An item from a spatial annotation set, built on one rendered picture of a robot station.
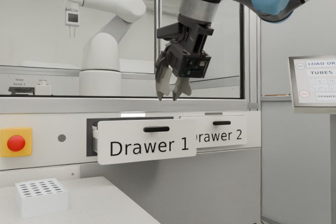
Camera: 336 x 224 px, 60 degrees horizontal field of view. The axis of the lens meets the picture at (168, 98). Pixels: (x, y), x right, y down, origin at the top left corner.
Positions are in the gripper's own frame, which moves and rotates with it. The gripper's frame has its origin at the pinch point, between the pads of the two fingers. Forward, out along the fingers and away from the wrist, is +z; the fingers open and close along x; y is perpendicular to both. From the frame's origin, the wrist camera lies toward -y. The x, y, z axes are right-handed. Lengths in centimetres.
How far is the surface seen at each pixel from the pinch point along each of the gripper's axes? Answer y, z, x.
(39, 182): 3.9, 21.4, -28.2
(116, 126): -3.2, 12.1, -9.9
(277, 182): -50, 113, 154
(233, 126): -12.2, 21.3, 39.3
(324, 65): -24, -1, 89
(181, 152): 1.3, 18.8, 9.4
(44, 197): 13.6, 15.1, -28.1
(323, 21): -85, -9, 158
